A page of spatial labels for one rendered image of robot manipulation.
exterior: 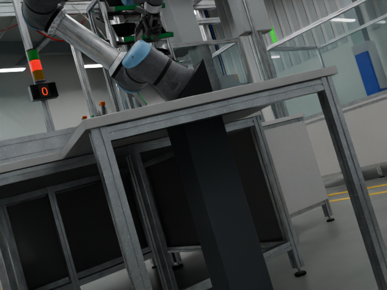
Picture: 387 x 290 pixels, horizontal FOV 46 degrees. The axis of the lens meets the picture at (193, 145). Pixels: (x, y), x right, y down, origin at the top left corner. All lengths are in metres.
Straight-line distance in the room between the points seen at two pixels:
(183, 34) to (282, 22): 8.39
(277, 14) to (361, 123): 6.56
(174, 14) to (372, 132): 3.03
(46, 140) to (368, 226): 1.25
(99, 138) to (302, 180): 2.42
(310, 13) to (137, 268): 10.29
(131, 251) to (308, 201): 2.39
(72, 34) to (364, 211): 1.22
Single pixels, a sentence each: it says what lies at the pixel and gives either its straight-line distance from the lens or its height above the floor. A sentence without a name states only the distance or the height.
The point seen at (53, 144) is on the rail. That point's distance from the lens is 1.92.
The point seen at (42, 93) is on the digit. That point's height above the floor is 1.19.
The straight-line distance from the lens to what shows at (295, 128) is 3.58.
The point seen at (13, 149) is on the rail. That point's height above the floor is 0.92.
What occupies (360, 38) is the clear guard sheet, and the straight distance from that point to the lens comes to 5.68.
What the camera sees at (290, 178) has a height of 0.41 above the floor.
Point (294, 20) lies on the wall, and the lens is 11.53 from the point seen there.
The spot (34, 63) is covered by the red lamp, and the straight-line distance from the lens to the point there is 2.31.
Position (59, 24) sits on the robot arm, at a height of 1.30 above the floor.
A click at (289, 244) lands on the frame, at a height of 0.17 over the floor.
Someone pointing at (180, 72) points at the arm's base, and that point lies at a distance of 1.66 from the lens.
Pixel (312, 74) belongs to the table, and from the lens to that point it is 1.63.
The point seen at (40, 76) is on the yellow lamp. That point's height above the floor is 1.27.
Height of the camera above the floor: 0.63
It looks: 4 degrees up
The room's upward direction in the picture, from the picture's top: 16 degrees counter-clockwise
